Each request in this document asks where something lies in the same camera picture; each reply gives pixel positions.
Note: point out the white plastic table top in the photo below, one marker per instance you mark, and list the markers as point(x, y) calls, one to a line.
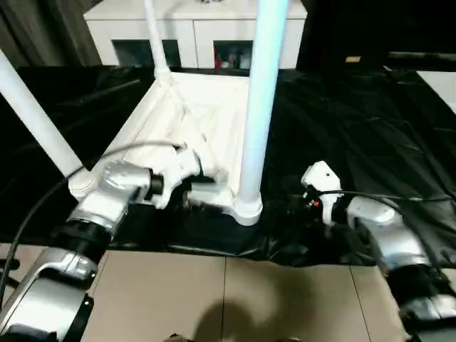
point(199, 117)

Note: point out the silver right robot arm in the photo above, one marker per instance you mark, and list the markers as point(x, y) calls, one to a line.
point(395, 231)

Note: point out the black mat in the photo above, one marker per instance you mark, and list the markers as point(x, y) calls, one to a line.
point(356, 142)

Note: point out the small white jar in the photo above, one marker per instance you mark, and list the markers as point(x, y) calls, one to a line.
point(245, 62)
point(225, 65)

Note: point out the small yellow object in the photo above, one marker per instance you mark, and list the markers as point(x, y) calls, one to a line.
point(353, 59)

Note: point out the white flat board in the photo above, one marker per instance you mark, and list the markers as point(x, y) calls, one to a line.
point(440, 87)

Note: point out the white cabinet with glass doors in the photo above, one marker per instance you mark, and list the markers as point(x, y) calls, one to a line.
point(124, 30)

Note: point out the black stand leg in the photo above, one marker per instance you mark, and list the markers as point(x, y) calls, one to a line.
point(9, 272)

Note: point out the grey curtain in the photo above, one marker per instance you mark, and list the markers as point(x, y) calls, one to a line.
point(42, 32)

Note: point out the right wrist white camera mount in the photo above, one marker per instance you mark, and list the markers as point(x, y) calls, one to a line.
point(320, 178)

